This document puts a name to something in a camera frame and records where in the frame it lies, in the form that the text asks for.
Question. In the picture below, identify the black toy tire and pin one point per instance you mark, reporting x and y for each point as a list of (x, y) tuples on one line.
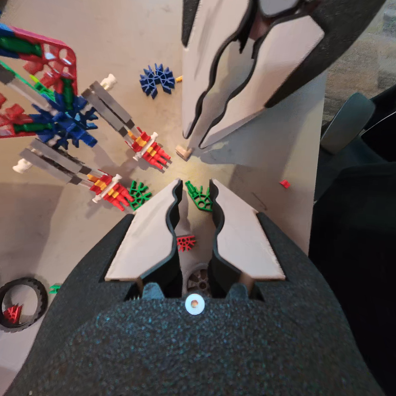
[(43, 302)]

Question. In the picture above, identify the red fan-shaped connector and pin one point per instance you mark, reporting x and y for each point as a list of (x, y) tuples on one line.
[(12, 312), (185, 242)]

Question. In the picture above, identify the grey toy wheel hub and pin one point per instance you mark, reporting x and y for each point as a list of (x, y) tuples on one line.
[(199, 277)]

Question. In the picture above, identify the blue snowflake connector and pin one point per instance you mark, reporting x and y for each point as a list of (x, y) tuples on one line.
[(156, 80)]

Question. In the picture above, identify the tiny red plastic piece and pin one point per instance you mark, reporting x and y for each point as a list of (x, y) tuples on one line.
[(284, 183)]

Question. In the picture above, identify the small tan clip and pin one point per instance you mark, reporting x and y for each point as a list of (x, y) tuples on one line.
[(184, 150)]

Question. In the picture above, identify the green fan-shaped connector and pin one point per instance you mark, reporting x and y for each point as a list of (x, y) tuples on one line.
[(139, 193), (199, 197)]

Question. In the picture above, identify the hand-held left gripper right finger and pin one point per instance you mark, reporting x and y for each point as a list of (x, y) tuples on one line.
[(247, 244)]

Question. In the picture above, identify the small green plastic piece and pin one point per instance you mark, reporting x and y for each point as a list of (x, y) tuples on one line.
[(55, 288)]

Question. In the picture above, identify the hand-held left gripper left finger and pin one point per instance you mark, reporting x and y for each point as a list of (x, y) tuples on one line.
[(142, 247)]

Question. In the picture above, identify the colourful toy construction model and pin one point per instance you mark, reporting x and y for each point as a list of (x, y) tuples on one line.
[(62, 124)]

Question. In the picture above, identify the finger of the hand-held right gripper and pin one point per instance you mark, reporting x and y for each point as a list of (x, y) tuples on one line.
[(278, 62), (204, 49)]

